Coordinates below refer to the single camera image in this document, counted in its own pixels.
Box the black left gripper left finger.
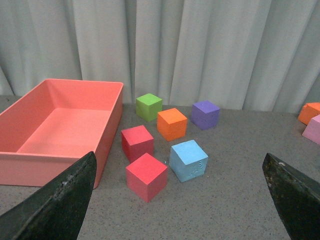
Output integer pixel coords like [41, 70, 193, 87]
[0, 151, 97, 240]

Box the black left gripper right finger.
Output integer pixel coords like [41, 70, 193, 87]
[262, 153, 320, 240]

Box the light blue foam cube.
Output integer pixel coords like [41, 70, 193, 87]
[169, 140, 209, 183]

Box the pink foam block at right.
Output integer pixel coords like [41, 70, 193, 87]
[302, 115, 320, 145]

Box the orange foam block at right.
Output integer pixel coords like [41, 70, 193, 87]
[297, 102, 320, 125]

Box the pink plastic bin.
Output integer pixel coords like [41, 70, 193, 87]
[0, 79, 124, 187]

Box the bright red foam cube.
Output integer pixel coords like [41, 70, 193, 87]
[125, 153, 168, 203]

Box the dark red foam cube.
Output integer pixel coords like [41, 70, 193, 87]
[121, 125, 154, 163]

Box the purple foam cube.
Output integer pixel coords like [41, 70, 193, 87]
[190, 100, 220, 130]

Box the green foam cube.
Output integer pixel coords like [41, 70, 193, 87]
[135, 93, 163, 122]

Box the orange foam cube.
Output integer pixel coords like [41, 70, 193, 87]
[157, 108, 188, 142]

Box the grey curtain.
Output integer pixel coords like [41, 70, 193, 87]
[0, 0, 320, 113]

